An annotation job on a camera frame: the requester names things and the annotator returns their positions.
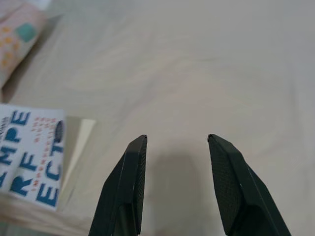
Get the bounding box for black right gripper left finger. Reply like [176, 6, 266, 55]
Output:
[89, 134, 148, 236]

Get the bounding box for white book with blue letters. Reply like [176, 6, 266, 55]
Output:
[0, 103, 97, 212]

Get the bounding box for pink patterned pillow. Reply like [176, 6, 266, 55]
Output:
[0, 0, 52, 88]

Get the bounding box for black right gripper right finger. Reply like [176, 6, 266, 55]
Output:
[207, 134, 291, 236]

